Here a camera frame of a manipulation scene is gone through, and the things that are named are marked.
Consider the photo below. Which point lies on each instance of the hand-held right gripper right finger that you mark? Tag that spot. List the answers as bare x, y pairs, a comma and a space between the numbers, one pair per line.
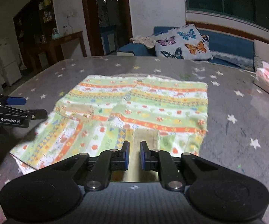
143, 156

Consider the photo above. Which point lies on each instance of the dark wooden shelf cabinet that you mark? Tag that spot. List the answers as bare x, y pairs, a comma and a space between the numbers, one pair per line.
31, 23

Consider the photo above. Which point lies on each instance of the white wall socket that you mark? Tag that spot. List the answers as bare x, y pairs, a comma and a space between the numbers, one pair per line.
70, 14

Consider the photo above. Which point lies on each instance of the blue cabinet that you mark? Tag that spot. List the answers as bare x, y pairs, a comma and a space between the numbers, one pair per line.
107, 40

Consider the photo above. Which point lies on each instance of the patterned child's jacket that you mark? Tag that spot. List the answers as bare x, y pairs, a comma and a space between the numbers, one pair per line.
148, 102

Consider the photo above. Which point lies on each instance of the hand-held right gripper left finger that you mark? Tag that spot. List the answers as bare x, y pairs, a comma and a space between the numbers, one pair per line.
125, 155

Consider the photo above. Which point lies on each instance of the blue sofa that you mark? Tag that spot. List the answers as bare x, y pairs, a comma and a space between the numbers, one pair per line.
230, 45

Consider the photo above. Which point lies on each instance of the grey star-print tablecloth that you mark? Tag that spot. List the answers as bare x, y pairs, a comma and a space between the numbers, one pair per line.
230, 133

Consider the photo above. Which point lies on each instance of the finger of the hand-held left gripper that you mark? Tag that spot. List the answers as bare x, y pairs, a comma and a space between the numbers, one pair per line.
15, 101
40, 114

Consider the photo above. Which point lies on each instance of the dark wooden door frame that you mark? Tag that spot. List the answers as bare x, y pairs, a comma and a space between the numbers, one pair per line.
85, 21

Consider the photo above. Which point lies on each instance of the butterfly print pillow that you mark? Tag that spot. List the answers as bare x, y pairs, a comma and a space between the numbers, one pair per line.
183, 43

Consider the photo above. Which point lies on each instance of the crumpled beige cloth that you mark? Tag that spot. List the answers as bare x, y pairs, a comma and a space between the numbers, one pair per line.
143, 40

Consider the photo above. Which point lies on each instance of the beige pillow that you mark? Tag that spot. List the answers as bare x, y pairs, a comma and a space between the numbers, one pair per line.
266, 51

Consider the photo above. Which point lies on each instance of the teal jar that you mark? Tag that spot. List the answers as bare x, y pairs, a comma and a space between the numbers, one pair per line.
55, 34

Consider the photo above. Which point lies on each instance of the white refrigerator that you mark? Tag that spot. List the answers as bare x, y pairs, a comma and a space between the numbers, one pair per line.
7, 63

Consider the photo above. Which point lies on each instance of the wooden sideboard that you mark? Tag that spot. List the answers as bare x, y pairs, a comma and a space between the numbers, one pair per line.
64, 39

